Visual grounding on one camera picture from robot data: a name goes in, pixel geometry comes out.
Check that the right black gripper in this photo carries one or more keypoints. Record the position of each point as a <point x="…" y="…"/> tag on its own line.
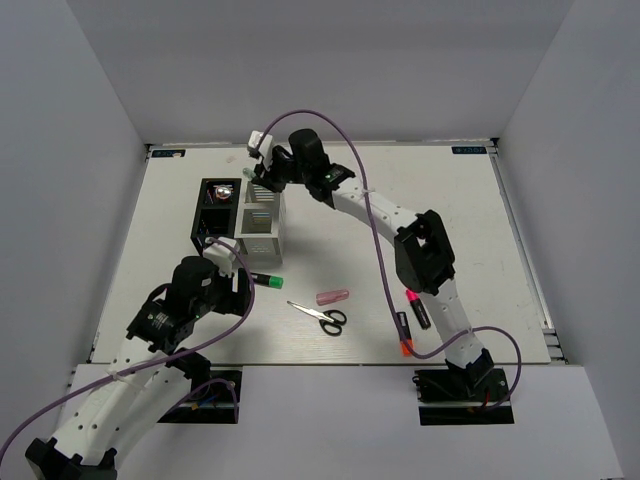
<point x="268" y="177"/>

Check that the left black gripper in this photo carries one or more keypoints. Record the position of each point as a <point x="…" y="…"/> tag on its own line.
<point x="234" y="301"/>

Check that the pink eraser capsule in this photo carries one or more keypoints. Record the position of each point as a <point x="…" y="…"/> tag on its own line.
<point x="330" y="297"/>

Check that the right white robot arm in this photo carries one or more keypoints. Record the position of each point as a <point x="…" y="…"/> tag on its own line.
<point x="424" y="258"/>

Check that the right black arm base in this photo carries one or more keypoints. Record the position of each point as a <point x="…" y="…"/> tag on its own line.
<point x="444" y="400"/>

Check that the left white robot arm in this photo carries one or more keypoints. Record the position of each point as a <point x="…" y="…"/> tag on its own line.
<point x="151" y="374"/>

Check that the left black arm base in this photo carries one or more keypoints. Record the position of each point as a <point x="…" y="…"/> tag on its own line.
<point x="213" y="400"/>

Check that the black green-capped marker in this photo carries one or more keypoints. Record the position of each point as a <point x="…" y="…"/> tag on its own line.
<point x="266" y="280"/>

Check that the white pen holder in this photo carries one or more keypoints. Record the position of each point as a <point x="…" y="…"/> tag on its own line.
<point x="260" y="225"/>

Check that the black pen holder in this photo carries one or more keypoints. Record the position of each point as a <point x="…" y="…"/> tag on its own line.
<point x="214" y="220"/>

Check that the right blue table label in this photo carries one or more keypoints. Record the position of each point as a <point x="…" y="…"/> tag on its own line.
<point x="469" y="150"/>

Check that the blue table label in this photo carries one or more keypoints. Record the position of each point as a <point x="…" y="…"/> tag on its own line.
<point x="469" y="150"/>
<point x="168" y="153"/>

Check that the left blue table label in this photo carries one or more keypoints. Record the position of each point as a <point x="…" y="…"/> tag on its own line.
<point x="168" y="153"/>

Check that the orange capped black highlighter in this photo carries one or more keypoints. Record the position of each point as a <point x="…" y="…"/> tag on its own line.
<point x="406" y="341"/>

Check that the pink capped black highlighter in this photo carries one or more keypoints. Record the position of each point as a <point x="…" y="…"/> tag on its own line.
<point x="419" y="309"/>

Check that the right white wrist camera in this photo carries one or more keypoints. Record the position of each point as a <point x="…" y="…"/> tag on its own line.
<point x="260" y="147"/>

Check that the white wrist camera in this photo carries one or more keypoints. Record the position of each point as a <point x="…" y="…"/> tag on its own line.
<point x="260" y="147"/>
<point x="223" y="253"/>

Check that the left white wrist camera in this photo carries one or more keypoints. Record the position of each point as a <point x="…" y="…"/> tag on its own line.
<point x="223" y="253"/>

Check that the black handled scissors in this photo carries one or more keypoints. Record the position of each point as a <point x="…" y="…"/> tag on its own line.
<point x="330" y="321"/>

